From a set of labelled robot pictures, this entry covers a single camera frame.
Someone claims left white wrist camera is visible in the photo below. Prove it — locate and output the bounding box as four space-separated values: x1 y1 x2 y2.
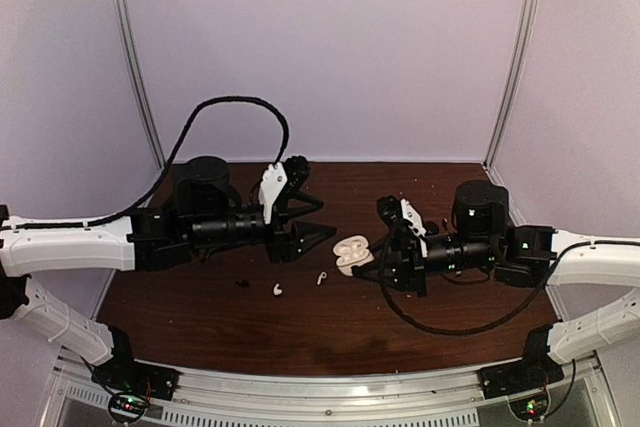
258 156 310 225

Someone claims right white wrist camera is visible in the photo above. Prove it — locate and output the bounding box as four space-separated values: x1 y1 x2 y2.
376 196 427 251

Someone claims left aluminium frame post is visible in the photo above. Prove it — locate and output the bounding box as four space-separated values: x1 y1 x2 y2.
113 0 166 170

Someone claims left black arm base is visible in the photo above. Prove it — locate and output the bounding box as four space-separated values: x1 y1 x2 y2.
84 326 179 424

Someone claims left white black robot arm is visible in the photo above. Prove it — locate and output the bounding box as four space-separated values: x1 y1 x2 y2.
1 156 336 391

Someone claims white earbud charging case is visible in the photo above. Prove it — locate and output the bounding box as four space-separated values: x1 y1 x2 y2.
333 235 374 277

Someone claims aluminium front rail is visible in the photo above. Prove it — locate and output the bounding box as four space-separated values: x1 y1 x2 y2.
47 356 614 427

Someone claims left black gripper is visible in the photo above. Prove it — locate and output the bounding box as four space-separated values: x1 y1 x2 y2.
188 192 337 263

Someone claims white stem earbud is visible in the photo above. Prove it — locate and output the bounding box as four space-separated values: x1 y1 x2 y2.
316 272 328 286

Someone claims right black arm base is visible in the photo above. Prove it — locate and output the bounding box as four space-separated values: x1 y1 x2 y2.
478 324 577 426

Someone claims aluminium frame post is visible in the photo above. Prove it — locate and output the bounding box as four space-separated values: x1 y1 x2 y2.
113 0 166 170
483 0 539 172

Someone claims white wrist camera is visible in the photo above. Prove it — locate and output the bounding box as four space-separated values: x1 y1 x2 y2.
376 196 427 251
258 156 310 225

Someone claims right aluminium frame post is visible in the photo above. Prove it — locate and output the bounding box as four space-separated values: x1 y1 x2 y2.
483 0 539 172

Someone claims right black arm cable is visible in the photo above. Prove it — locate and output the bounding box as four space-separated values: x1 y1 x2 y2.
372 234 596 336

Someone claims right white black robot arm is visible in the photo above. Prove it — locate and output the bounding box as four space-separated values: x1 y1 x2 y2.
345 180 639 389

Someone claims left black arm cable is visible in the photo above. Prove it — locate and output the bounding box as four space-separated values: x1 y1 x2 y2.
9 95 292 228

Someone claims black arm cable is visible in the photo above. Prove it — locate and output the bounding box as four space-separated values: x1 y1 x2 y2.
9 95 292 228
372 234 596 336

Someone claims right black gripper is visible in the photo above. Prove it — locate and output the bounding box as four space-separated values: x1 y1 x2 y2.
352 232 498 300

